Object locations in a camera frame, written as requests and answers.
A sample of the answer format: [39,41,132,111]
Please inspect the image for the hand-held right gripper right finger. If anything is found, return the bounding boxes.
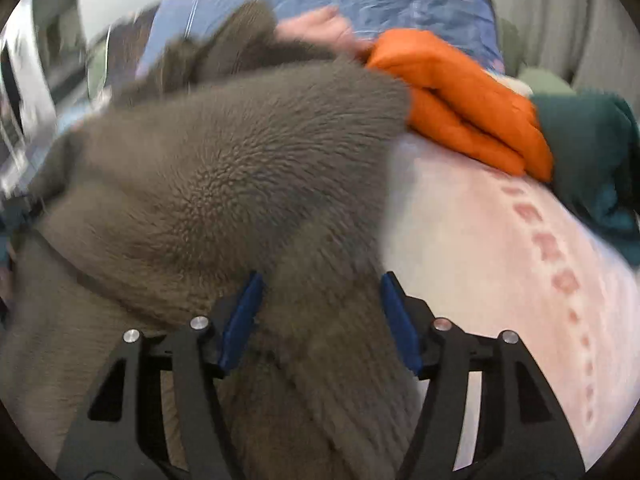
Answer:
[379,271,586,480]

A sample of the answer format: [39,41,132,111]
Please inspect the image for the orange puffer jacket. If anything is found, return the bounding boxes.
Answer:
[365,29,555,183]

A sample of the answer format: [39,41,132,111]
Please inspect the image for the green pillow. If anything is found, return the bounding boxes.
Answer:
[499,17,577,95]

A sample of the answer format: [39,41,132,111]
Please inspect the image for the grey pleated curtain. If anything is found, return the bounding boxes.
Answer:
[492,0,623,101]

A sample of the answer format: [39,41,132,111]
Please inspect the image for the pink plush blanket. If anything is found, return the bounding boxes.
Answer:
[380,132,640,472]

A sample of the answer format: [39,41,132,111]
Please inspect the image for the grey-brown fleece jacket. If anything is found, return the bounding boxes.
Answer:
[0,0,426,480]

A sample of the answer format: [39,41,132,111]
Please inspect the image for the blue plaid quilt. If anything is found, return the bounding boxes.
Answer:
[135,0,503,81]

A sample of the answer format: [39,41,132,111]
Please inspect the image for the dark green fleece garment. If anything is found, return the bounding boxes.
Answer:
[530,87,640,273]

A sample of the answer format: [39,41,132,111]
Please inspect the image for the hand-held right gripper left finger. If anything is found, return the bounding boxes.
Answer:
[55,271,266,480]

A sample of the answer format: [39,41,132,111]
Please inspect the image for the pink quilted jacket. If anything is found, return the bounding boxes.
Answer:
[274,6,373,58]

